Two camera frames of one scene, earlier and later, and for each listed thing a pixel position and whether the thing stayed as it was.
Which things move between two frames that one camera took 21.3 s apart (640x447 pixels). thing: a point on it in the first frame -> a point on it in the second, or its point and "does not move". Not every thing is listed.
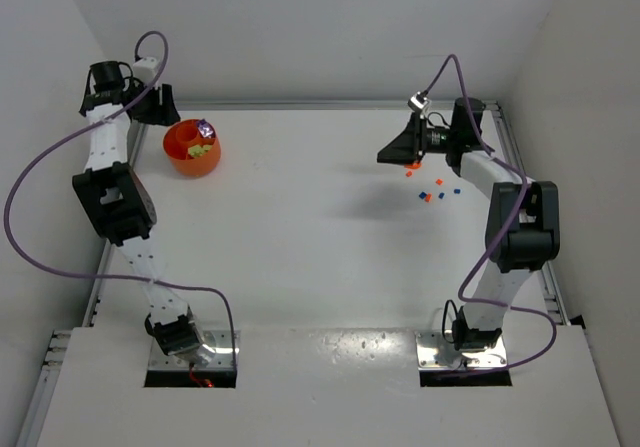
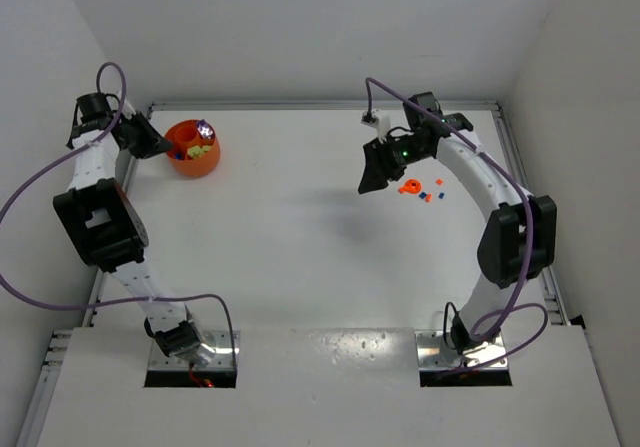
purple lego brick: [206, 129] does not move
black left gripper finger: [168, 112] -> [144, 139]
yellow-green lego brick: [198, 151] does not move
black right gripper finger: [404, 148] -> [376, 173]
